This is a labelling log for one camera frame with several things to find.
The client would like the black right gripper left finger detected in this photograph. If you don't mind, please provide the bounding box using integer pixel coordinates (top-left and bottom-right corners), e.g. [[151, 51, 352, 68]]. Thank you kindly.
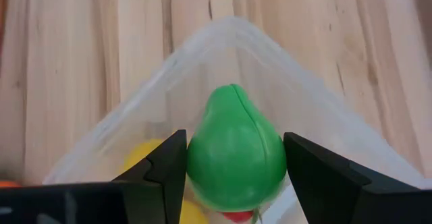
[[0, 129, 188, 224]]

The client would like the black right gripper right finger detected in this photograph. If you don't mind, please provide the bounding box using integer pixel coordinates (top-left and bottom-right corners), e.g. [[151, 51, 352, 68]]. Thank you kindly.
[[283, 132, 432, 224]]

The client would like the red toy strawberry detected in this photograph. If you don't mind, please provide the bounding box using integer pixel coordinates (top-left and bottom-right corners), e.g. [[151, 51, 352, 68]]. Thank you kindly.
[[221, 207, 263, 224]]

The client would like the green toy pear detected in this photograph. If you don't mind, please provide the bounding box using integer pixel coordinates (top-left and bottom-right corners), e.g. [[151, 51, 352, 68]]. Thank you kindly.
[[186, 83, 288, 213]]

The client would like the clear plastic tupperware container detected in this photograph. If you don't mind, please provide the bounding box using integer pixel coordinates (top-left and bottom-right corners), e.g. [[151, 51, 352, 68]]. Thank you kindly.
[[42, 14, 432, 224]]

